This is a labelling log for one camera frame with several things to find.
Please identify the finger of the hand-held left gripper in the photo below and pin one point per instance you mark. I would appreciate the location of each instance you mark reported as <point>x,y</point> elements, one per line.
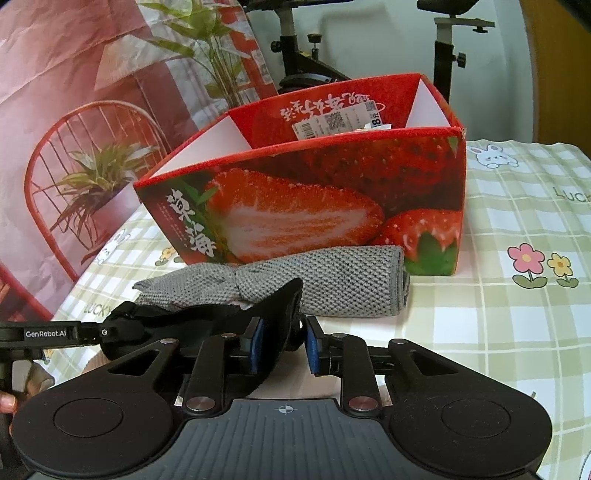
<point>120,330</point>

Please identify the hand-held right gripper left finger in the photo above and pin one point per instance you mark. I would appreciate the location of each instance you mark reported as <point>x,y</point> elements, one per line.
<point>256,346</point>

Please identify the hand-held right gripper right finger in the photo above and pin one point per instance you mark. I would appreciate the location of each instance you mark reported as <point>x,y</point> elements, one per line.
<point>313,346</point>

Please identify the black and white glove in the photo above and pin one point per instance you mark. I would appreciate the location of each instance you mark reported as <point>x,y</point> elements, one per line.
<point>277,314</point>

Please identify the grey knitted towel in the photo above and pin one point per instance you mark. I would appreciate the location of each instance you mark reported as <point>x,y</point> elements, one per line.
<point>332,272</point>

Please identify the red strawberry print box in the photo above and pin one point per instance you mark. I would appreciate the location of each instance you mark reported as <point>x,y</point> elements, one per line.
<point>300,217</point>

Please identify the person's left hand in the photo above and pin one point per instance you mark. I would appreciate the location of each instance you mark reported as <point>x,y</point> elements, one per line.
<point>39,381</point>

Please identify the printed backdrop cloth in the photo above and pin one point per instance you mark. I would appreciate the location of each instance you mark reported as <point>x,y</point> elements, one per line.
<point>69,69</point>

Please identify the black exercise bike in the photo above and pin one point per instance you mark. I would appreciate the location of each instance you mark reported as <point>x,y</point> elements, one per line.
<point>290,55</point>

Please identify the wooden door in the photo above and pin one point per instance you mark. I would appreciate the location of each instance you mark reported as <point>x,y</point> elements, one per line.
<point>563,69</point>

